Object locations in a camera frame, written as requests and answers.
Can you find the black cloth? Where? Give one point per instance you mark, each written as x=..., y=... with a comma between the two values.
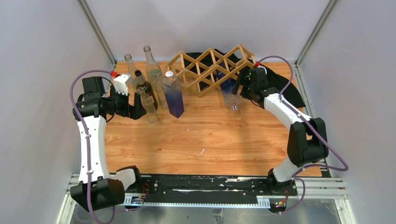
x=277, y=81

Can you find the dark green wine bottle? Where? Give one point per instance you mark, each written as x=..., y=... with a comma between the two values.
x=142, y=82

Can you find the wooden lattice wine rack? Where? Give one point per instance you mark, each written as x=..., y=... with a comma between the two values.
x=206, y=72

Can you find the small clear glass bottle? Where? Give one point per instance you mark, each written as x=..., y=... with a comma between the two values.
x=148, y=105

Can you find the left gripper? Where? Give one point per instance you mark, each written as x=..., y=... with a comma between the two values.
x=133, y=112

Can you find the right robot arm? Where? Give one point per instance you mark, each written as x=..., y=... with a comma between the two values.
x=306, y=134

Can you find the clear bottle black label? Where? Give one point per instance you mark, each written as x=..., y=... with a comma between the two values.
x=153, y=69

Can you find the slim clear glass bottle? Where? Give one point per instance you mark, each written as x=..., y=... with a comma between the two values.
x=160, y=90

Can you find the clear bottle white label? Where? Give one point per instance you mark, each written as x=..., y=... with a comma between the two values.
x=131, y=69

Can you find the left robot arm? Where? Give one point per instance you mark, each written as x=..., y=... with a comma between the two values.
x=96, y=188

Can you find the aluminium rail frame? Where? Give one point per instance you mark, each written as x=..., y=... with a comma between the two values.
x=307, y=188

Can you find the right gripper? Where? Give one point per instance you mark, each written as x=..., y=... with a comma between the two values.
x=244, y=80

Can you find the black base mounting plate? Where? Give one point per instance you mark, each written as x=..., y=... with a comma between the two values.
x=210, y=190

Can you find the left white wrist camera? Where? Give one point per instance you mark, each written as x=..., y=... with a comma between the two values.
x=121, y=83

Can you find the clear blue labelled bottle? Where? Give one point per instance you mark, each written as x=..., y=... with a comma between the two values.
x=232, y=101

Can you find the clear bottle blue label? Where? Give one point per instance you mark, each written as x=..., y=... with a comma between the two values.
x=173, y=94

